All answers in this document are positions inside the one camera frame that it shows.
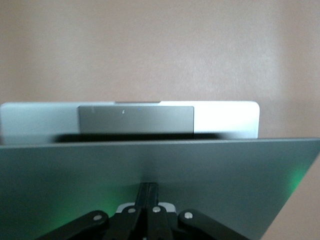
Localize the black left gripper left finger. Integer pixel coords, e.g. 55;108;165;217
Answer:
37;182;150;240

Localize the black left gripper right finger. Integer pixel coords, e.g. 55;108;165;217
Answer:
149;182;251;240

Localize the silver laptop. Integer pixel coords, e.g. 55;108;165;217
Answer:
0;100;320;240

